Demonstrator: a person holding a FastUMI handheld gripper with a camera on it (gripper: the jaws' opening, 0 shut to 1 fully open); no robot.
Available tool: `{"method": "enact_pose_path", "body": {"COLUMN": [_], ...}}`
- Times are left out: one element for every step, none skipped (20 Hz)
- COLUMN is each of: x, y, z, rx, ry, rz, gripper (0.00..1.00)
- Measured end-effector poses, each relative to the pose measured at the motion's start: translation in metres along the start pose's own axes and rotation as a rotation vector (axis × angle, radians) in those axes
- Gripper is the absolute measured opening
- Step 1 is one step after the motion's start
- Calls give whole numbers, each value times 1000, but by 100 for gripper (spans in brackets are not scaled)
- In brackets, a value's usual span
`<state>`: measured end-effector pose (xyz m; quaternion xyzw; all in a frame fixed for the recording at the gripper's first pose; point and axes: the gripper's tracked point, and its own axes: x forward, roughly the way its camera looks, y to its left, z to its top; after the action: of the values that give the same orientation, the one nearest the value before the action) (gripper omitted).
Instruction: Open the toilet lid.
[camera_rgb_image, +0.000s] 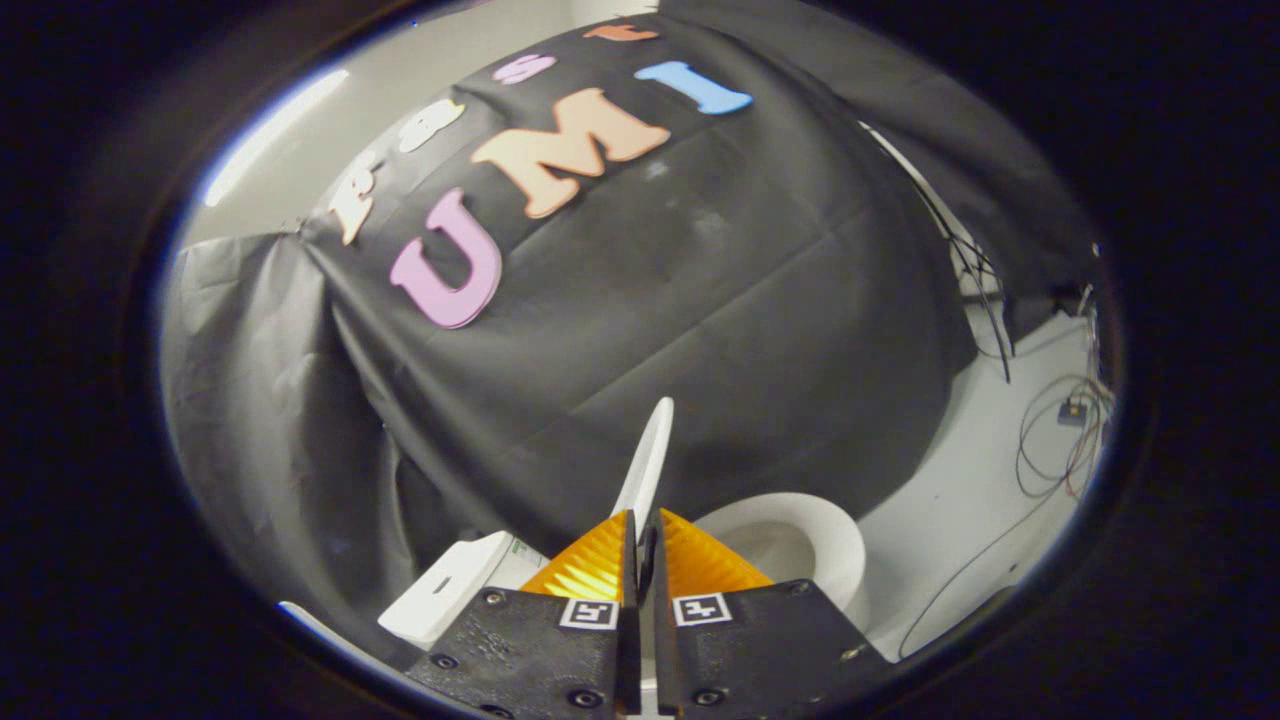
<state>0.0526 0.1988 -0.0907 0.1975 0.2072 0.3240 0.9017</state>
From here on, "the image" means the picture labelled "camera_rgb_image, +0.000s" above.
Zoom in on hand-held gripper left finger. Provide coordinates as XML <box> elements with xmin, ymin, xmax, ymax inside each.
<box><xmin>405</xmin><ymin>508</ymin><xmax>643</xmax><ymax>720</ymax></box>

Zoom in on white toilet lid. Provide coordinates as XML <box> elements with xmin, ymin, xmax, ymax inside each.
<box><xmin>610</xmin><ymin>397</ymin><xmax>676</xmax><ymax>546</ymax></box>

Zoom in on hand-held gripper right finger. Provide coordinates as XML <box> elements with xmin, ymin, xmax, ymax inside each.
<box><xmin>652</xmin><ymin>506</ymin><xmax>898</xmax><ymax>720</ymax></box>

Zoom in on tangled floor cables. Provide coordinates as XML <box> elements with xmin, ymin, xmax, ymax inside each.
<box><xmin>1015</xmin><ymin>372</ymin><xmax>1117</xmax><ymax>501</ymax></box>

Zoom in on white toilet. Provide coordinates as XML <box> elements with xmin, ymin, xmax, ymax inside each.
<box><xmin>378</xmin><ymin>492</ymin><xmax>869</xmax><ymax>651</ymax></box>

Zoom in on plain black cloth panel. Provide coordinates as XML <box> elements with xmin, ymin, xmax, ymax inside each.
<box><xmin>660</xmin><ymin>0</ymin><xmax>1101</xmax><ymax>341</ymax></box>
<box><xmin>160</xmin><ymin>232</ymin><xmax>461</xmax><ymax>631</ymax></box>

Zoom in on black tripod stand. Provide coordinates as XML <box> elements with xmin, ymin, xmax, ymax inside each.
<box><xmin>915</xmin><ymin>178</ymin><xmax>1013</xmax><ymax>384</ymax></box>

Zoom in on black backdrop cloth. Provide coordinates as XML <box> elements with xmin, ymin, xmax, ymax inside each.
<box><xmin>300</xmin><ymin>15</ymin><xmax>976</xmax><ymax>601</ymax></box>

